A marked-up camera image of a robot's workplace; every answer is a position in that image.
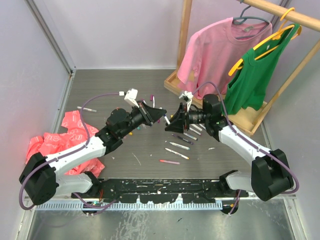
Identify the green tank top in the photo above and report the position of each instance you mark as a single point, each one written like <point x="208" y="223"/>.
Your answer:
<point x="248" y="87"/>

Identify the purple marker pen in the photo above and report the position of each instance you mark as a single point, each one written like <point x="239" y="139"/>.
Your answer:
<point x="182" y="138"/>

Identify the pink t-shirt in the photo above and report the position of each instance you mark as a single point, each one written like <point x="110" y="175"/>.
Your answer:
<point x="212" y="51"/>

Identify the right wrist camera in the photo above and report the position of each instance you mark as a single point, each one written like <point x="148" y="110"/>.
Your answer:
<point x="187" y="96"/>

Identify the yellow hanger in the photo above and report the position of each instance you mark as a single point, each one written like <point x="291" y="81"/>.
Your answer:
<point x="275" y="36"/>

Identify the white silver marker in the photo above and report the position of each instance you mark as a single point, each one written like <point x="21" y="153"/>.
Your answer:
<point x="87" y="109"/>

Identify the grey marker pen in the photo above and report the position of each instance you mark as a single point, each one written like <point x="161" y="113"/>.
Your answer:
<point x="198" y="128"/>

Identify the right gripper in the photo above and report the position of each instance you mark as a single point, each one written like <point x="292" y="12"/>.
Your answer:
<point x="177" y="124"/>

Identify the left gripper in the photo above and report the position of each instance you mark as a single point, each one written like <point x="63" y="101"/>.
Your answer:
<point x="154" y="113"/>

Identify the light pink marker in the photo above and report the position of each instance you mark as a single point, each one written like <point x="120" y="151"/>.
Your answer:
<point x="169" y="162"/>

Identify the magenta marker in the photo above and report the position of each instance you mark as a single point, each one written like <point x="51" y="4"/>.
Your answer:
<point x="195" y="131"/>

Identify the blue cap marker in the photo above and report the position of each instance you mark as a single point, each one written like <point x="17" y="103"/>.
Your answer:
<point x="166" y="119"/>

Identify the red crumpled plastic bag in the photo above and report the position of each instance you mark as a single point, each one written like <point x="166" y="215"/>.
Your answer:
<point x="51" y="143"/>

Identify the cable duct rail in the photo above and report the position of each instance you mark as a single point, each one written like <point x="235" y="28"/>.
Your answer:
<point x="175" y="206"/>

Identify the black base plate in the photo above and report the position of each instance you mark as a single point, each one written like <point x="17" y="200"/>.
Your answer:
<point x="158" y="191"/>

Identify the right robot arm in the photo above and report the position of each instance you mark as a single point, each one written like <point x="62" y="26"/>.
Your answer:
<point x="269" y="169"/>

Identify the purple cap white marker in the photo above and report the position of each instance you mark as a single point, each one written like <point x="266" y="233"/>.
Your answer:
<point x="153" y="101"/>

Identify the yellow marker pen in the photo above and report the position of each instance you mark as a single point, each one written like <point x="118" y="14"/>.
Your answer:
<point x="177" y="153"/>

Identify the wooden clothes rack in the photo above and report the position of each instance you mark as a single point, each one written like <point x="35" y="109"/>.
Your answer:
<point x="248" y="119"/>

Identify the teal marker pen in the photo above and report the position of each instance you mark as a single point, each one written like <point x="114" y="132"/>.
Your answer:
<point x="179" y="146"/>

